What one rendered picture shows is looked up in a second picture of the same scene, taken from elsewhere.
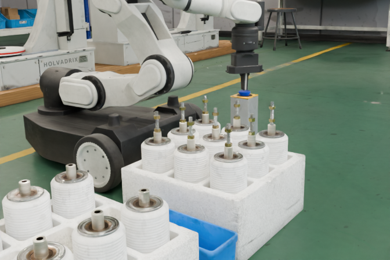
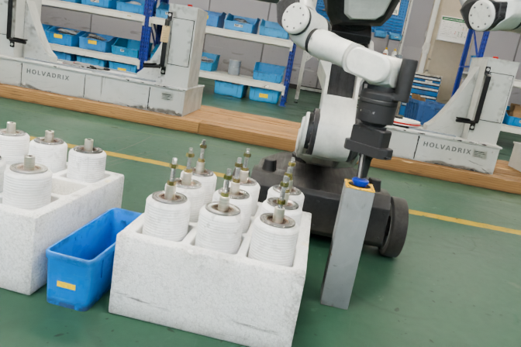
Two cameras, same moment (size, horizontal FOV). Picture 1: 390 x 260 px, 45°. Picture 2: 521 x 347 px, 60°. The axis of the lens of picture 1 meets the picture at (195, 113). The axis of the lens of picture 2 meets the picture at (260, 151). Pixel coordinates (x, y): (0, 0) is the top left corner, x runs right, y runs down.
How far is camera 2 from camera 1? 126 cm
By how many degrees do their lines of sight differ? 58
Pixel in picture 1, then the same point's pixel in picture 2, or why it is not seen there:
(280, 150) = (260, 240)
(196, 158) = not seen: hidden behind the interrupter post
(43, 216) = (39, 159)
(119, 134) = (254, 176)
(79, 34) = (488, 127)
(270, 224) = (185, 310)
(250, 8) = (370, 62)
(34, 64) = (412, 139)
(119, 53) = not seen: outside the picture
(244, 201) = (128, 241)
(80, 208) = (71, 173)
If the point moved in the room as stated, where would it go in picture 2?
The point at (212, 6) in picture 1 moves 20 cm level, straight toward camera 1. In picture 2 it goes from (332, 51) to (259, 37)
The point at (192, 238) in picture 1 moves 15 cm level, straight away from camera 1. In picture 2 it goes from (25, 217) to (101, 214)
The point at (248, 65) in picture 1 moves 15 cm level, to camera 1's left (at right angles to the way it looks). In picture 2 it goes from (364, 143) to (326, 129)
